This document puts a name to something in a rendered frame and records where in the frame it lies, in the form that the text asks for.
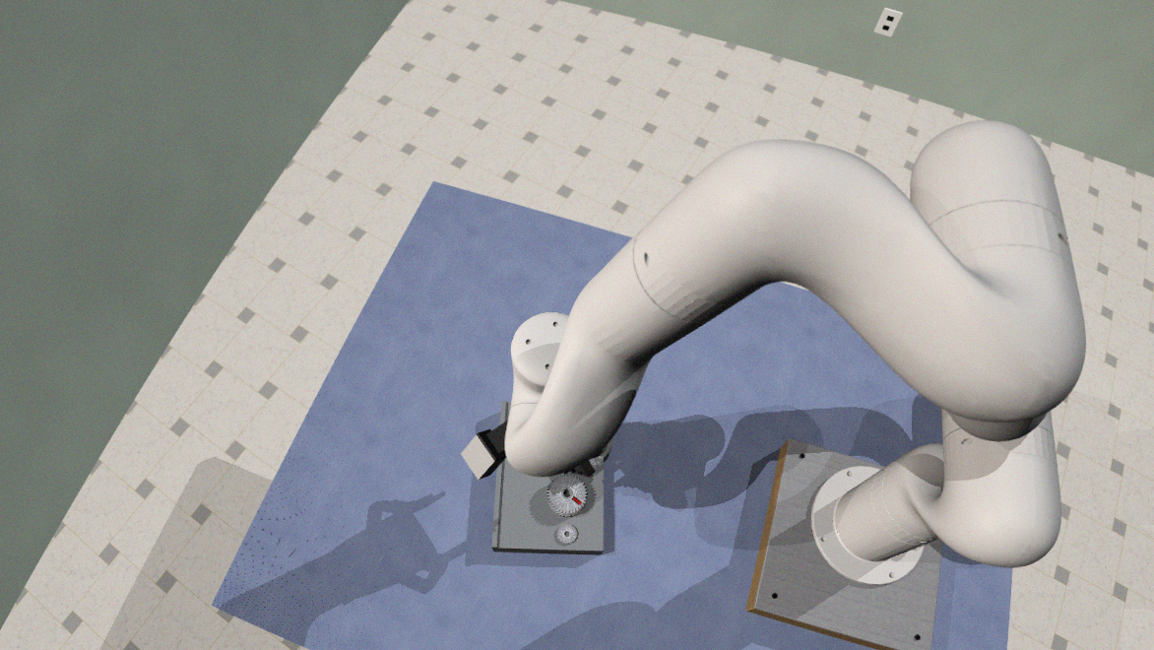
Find grey gear with red arrow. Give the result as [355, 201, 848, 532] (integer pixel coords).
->
[547, 475, 589, 517]

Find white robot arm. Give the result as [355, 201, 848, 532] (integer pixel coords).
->
[460, 120, 1086, 585]

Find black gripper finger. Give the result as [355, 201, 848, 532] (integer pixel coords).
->
[564, 461, 595, 477]

